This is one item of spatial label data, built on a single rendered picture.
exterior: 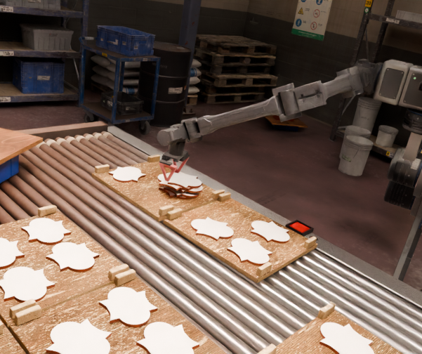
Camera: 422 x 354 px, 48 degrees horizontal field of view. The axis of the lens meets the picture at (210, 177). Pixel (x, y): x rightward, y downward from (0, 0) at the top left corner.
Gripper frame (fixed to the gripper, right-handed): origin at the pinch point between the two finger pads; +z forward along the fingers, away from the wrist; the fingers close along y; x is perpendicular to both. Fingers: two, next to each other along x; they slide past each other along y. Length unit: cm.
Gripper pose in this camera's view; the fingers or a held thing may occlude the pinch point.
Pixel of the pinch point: (172, 175)
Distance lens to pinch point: 181.9
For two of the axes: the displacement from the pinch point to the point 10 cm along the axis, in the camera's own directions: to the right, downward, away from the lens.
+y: -3.2, 3.2, -8.9
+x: 9.3, 2.8, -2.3
